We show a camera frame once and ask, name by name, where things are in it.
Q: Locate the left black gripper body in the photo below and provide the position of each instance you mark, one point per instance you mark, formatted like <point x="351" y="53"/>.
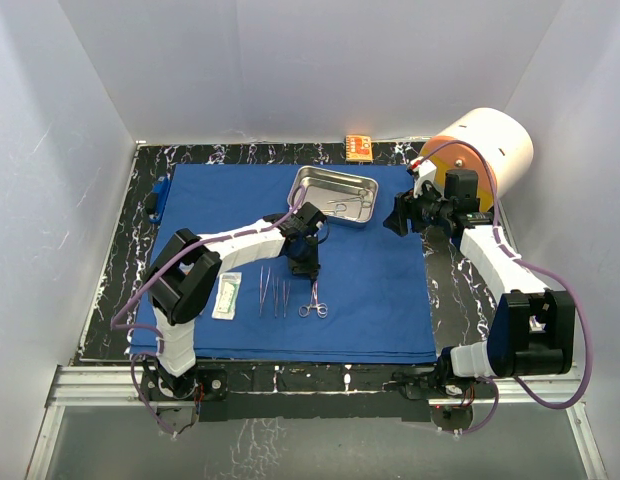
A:
<point x="305" y="262"/>

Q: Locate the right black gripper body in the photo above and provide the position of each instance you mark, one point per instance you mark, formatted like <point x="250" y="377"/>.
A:
<point x="427" y="210"/>

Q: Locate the steel surgical scissors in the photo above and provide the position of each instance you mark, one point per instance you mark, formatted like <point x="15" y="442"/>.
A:
<point x="363" y="197"/>

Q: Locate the steel forceps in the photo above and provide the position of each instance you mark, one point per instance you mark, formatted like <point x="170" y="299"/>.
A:
<point x="276" y="296"/>
<point x="263" y="287"/>
<point x="285" y="296"/>

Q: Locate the metal instrument tray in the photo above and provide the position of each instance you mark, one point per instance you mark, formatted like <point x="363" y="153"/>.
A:
<point x="322" y="185"/>

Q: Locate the steel hemostat clamp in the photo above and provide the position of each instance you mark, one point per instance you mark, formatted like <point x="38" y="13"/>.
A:
<point x="314" y="305"/>

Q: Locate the white suture packet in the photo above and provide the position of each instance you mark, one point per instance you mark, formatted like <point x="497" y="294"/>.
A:
<point x="226" y="298"/>

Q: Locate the blue surgical drape cloth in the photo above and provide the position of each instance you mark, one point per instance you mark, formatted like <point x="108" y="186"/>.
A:
<point x="372" y="280"/>

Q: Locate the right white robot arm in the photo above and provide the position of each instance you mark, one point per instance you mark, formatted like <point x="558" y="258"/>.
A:
<point x="532" y="332"/>

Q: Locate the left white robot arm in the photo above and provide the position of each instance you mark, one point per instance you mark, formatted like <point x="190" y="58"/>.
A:
<point x="182" y="278"/>

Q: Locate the small orange circuit board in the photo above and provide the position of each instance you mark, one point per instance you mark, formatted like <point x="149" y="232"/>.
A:
<point x="359" y="148"/>

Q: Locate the white cylindrical drawer container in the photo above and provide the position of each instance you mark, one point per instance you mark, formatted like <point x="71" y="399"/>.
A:
<point x="482" y="134"/>

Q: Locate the small blue plastic tool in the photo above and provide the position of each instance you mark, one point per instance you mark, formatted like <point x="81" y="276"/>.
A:
<point x="155" y="202"/>

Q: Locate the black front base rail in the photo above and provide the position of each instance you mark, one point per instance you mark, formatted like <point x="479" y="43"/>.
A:
<point x="220" y="392"/>

